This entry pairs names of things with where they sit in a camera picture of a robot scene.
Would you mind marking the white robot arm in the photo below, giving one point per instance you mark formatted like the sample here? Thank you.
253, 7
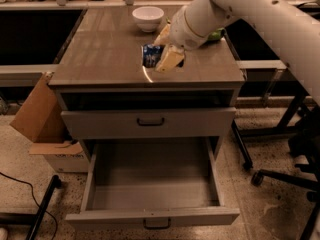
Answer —
293, 35

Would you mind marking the open middle drawer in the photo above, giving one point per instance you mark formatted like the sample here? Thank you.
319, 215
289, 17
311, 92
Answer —
153, 184

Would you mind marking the upper grey drawer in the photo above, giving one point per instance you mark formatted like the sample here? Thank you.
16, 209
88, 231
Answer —
148, 123

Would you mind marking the white ceramic bowl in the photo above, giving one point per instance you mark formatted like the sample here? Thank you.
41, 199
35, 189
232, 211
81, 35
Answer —
148, 18

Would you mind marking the green chip bag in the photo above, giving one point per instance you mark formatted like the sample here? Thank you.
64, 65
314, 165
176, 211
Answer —
216, 35

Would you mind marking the grey drawer cabinet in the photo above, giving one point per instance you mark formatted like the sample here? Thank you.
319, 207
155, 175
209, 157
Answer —
102, 70

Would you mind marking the blue pepsi can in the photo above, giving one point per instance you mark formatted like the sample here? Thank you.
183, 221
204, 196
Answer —
151, 55

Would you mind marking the brown cardboard sheet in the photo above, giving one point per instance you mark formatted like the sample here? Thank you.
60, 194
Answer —
39, 118

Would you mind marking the black table leg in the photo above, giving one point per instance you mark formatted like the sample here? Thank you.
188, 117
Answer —
248, 164

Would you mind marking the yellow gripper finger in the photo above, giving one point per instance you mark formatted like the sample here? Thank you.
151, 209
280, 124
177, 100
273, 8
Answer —
170, 58
163, 37

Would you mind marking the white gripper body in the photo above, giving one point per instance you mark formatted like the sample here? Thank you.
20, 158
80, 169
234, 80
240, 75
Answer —
182, 31

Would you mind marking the black stand leg left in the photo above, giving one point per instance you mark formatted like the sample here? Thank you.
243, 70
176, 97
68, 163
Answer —
33, 221

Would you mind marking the white cardboard box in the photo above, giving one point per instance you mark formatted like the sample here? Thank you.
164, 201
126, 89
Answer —
62, 157

